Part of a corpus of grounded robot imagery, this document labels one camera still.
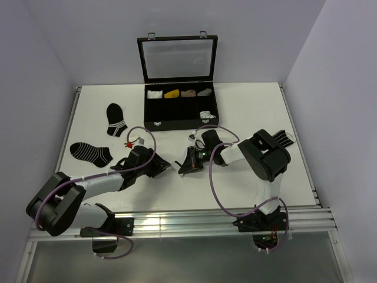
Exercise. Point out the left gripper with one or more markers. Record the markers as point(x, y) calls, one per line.
point(159, 165)

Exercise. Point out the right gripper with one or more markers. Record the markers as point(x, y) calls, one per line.
point(191, 163)

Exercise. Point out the white sock with black lines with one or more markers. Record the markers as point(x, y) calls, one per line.
point(207, 115)

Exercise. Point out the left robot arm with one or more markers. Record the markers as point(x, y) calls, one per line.
point(61, 202)

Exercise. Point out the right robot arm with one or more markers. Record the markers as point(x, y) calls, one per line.
point(268, 160)

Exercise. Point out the cream sock with black stripes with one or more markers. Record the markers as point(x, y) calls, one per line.
point(136, 140)

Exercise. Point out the black white horizontal striped sock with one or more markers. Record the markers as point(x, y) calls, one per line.
point(98, 156)

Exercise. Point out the black sock with white stripes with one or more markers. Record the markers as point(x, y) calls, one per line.
point(116, 123)

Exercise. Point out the white rolled sock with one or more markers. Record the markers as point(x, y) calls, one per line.
point(154, 94)

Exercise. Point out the tan rolled sock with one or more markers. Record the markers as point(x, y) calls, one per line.
point(188, 93)

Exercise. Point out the yellow rolled sock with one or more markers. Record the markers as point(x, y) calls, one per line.
point(172, 94)

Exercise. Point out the grey rolled sock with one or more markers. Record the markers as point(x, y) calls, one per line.
point(204, 93)

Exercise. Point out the black sock white vertical stripes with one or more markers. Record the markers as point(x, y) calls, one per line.
point(284, 138)

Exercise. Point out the black storage box with lid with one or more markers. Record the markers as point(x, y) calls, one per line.
point(183, 63)

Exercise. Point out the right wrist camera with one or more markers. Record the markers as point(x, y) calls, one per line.
point(197, 143)

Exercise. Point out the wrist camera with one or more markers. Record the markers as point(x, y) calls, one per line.
point(197, 143)
point(129, 145)

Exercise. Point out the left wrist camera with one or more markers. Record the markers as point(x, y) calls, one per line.
point(129, 145)

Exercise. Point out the aluminium frame rail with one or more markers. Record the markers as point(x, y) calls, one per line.
point(216, 223)

